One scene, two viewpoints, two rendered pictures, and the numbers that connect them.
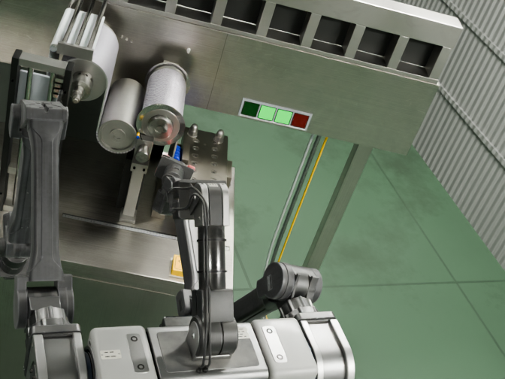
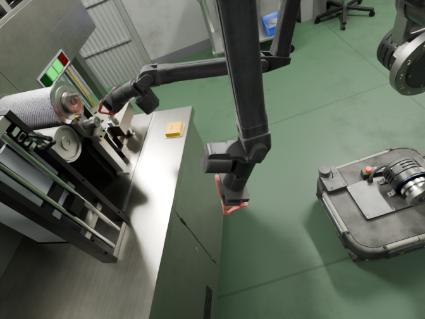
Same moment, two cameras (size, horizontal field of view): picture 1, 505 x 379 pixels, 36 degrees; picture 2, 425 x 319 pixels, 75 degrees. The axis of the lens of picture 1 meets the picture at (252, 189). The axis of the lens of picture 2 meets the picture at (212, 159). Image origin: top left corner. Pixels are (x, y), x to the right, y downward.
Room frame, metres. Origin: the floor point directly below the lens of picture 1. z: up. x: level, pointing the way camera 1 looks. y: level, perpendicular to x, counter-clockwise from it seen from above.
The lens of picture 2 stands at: (1.15, 0.86, 1.71)
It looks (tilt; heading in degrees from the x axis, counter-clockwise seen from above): 48 degrees down; 305
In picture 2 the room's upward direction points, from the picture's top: 24 degrees counter-clockwise
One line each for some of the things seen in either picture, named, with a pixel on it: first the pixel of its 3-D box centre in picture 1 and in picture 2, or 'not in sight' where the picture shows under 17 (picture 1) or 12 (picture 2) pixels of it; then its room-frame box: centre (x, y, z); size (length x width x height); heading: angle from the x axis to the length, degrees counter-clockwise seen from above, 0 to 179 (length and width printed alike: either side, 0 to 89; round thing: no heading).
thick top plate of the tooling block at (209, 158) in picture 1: (202, 170); (90, 123); (2.19, 0.18, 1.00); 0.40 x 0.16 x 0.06; 12
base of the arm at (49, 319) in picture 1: (49, 336); not in sight; (0.93, 0.25, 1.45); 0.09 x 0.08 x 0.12; 119
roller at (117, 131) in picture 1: (122, 114); (38, 147); (2.09, 0.47, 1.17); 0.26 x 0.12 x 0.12; 12
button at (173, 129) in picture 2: (183, 266); (174, 129); (1.80, 0.12, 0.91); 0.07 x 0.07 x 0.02; 12
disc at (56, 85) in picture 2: (160, 125); (67, 102); (1.99, 0.33, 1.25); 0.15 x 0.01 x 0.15; 102
